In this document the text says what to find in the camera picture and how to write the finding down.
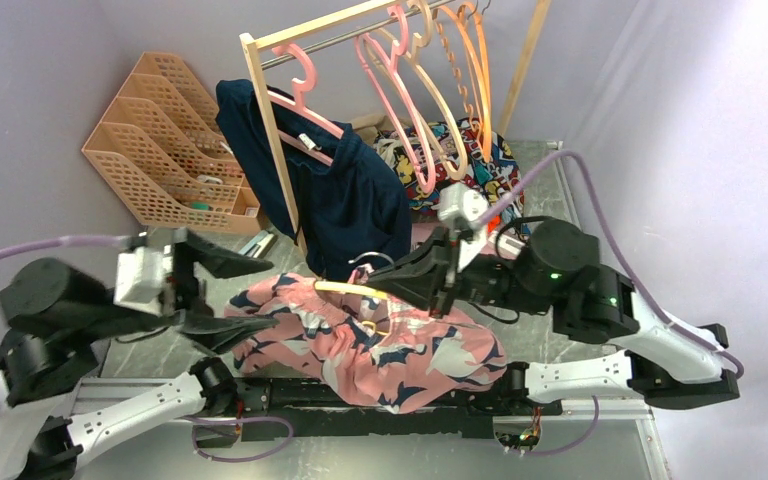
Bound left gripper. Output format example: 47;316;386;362
78;224;284;350

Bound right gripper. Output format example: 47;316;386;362
367;225;557;319

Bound pink patterned shorts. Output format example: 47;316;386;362
225;273;508;414

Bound yellow hanger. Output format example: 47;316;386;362
313;251;395;301

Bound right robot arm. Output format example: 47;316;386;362
367;217;740;415

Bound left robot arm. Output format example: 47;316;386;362
0;228;274;479

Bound navy blue shorts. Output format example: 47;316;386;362
215;79;412;281

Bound orange hanger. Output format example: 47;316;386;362
434;2;493;163

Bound pink hanger with navy shorts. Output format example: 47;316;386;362
263;43;344;166

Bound beige wooden hanger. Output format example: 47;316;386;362
373;1;466;181

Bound tan wavy hanger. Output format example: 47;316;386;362
434;19;486;134

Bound pink clipboard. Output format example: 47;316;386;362
411;222;441;250

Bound grey stapler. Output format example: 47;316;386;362
239;230;276;259

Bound white eraser box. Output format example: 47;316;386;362
488;234;525;260

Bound colourful cartoon print cloth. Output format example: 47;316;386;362
372;118;520;216

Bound beige plastic file organizer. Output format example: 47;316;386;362
82;52;268;235

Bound wooden clothes rack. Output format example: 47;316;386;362
240;1;552;254

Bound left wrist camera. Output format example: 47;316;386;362
113;247;174;316

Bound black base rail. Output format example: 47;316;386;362
224;376;564;444

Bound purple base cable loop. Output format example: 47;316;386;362
181;413;295;464

